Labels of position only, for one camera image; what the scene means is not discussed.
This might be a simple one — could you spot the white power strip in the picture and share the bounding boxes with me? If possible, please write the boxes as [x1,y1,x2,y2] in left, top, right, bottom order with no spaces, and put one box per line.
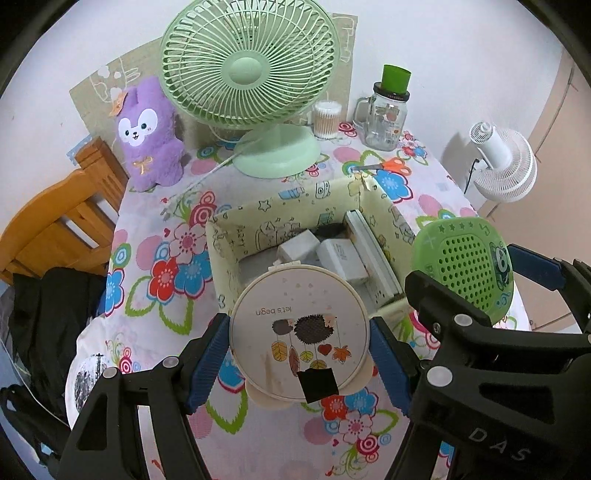
[344,210,403,308]

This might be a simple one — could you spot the green perforated panda box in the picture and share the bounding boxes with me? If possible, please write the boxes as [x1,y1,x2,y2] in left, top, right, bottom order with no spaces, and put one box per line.
[412,216,514,324]

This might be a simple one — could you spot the white 45W charger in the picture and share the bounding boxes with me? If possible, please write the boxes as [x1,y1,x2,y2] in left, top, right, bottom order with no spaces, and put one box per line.
[315,238,369,285]

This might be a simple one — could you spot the beige cabinet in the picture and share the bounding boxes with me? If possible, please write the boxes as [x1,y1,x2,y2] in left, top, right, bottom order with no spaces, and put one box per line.
[476,50,591,333]

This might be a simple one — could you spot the white printed t-shirt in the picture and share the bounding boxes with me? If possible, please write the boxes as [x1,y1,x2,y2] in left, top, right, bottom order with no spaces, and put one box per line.
[65,315,112,428]

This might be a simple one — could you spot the white standing fan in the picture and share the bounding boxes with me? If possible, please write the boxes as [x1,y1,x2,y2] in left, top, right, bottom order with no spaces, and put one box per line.
[465,121,538,203]

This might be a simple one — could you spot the black clothing pile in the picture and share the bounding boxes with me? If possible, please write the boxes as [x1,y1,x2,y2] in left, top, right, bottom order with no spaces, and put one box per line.
[1,267,106,465]

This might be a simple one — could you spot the floral tablecloth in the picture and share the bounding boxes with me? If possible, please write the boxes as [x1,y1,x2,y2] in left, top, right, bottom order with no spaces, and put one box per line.
[64,120,532,480]

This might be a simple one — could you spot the yellow patterned storage box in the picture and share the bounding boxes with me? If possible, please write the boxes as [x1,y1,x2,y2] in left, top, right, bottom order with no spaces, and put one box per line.
[205,176,415,313]

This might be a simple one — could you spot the wooden chair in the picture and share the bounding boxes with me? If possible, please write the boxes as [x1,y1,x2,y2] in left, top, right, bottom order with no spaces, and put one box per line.
[0,137,128,285]

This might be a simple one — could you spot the glass mason jar mug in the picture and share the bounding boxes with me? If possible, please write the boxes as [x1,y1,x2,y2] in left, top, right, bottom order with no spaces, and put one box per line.
[353,64,412,151]

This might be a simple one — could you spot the cotton swab jar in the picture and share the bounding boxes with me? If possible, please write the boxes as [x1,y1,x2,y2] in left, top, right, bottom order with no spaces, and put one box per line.
[312,100,342,140]

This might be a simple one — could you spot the purple plush toy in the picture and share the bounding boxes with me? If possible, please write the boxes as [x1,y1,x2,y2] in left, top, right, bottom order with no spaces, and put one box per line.
[110,76,185,192]

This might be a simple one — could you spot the green desk fan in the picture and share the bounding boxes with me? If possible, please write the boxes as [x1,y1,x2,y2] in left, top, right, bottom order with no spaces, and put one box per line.
[160,1,339,179]

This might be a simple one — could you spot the orange handled scissors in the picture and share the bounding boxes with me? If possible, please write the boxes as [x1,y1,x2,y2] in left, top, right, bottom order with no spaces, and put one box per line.
[352,158,412,177]

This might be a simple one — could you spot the white fan power cord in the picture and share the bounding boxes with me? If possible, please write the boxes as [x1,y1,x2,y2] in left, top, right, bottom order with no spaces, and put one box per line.
[158,133,264,220]

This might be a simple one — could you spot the beige patterned wall board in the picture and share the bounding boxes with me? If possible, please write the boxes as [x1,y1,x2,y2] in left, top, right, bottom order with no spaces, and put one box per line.
[70,13,358,148]

